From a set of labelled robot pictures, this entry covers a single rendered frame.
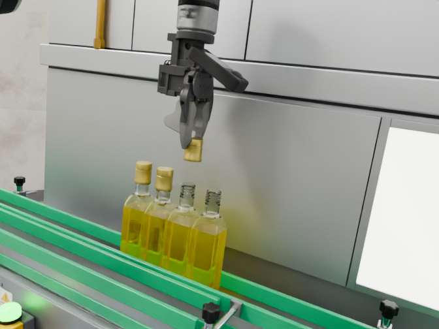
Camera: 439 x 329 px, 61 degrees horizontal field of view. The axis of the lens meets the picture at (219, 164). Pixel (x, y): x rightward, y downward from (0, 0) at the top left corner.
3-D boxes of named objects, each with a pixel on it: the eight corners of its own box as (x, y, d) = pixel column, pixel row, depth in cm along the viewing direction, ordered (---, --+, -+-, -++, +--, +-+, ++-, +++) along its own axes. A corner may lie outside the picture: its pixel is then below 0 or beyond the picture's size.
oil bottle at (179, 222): (193, 301, 81) (204, 207, 76) (179, 313, 76) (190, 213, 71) (172, 292, 83) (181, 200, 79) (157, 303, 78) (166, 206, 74)
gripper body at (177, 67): (178, 96, 77) (184, 36, 75) (214, 102, 74) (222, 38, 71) (155, 95, 71) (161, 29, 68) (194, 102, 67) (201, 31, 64)
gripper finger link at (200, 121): (183, 140, 79) (184, 96, 76) (208, 145, 77) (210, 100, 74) (175, 143, 77) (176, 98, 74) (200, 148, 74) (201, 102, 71)
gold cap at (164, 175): (175, 189, 78) (177, 168, 77) (165, 192, 75) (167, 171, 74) (161, 185, 79) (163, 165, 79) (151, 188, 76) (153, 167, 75)
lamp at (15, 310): (26, 316, 77) (27, 304, 77) (5, 328, 73) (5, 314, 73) (12, 309, 79) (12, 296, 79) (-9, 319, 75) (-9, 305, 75)
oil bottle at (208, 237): (217, 311, 78) (230, 214, 74) (203, 324, 73) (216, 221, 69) (195, 300, 81) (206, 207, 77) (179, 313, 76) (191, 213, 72)
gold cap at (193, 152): (204, 160, 74) (207, 139, 73) (195, 162, 71) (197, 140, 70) (189, 157, 76) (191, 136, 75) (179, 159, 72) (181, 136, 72)
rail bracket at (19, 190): (40, 217, 115) (40, 175, 112) (19, 223, 109) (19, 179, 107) (31, 214, 117) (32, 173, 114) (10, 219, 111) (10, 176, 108)
